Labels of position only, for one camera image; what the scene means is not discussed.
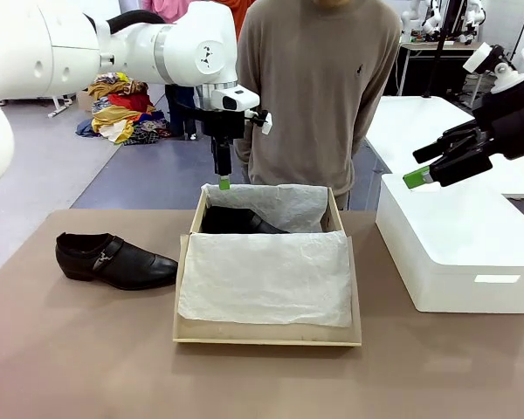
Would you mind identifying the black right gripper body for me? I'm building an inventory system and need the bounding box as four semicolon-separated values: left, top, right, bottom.
472;80;524;161

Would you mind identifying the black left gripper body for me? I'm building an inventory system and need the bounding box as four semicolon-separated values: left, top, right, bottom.
200;108;247;141

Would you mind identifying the black leather buckle shoe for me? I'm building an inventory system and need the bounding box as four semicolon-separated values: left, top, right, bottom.
199;205;290;235
54;232;179;292

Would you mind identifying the white tissue wrapping paper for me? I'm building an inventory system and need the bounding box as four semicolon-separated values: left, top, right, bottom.
176;182;354;328

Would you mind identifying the brown cardboard shoe box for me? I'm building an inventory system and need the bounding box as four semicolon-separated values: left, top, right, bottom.
171;184;362;348

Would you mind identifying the person in pink hoodie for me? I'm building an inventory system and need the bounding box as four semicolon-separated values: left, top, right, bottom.
141;0;199;141

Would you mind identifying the white plastic storage bin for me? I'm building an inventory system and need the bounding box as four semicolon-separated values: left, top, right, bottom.
375;173;524;314

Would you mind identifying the black tripod pole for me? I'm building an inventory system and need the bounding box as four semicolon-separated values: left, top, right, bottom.
422;0;462;99

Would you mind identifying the wooden top background table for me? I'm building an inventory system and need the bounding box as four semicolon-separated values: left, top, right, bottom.
396;38;486;98

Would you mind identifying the person in beige sweater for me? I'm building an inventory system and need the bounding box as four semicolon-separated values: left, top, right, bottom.
234;0;402;211

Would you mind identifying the colourful pile of clothes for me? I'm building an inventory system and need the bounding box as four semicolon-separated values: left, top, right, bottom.
75;72;172;147

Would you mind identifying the person in orange hoodie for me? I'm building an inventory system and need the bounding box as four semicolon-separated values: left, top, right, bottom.
217;0;257;21

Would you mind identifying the grey background desk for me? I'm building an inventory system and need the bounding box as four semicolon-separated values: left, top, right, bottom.
0;93;73;119

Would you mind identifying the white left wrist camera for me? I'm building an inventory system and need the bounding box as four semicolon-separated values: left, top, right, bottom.
244;108;273;136

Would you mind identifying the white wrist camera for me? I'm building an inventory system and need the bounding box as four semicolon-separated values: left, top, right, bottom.
244;108;273;136
462;42;519;91

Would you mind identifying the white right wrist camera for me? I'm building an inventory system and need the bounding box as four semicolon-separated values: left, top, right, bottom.
462;42;519;91

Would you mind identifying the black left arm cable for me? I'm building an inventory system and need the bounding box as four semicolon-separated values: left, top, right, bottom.
106;9;190;35

